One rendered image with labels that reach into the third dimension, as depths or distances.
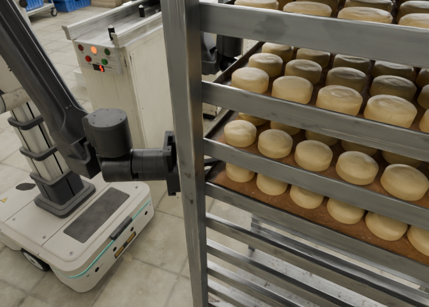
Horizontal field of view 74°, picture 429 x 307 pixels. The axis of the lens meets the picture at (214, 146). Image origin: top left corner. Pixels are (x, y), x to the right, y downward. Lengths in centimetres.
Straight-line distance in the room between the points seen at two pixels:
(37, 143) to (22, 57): 80
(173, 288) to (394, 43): 133
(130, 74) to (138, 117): 26
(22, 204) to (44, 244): 29
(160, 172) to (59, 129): 18
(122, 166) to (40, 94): 17
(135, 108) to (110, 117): 117
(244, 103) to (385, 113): 15
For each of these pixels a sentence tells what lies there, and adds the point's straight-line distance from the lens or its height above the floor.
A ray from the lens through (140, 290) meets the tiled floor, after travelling 148.
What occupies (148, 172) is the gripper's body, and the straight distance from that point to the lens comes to 49.
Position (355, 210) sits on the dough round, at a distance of 47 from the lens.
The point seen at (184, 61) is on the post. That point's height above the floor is 119.
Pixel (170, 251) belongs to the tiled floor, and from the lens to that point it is 155.
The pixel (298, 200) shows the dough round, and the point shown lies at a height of 98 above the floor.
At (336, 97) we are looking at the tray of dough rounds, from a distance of 36.
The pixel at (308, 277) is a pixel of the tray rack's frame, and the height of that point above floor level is 15.
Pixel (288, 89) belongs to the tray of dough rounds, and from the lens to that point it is 36.
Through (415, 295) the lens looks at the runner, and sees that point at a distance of 128.
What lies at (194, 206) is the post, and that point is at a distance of 48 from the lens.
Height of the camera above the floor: 132
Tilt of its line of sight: 39 degrees down
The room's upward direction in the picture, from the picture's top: straight up
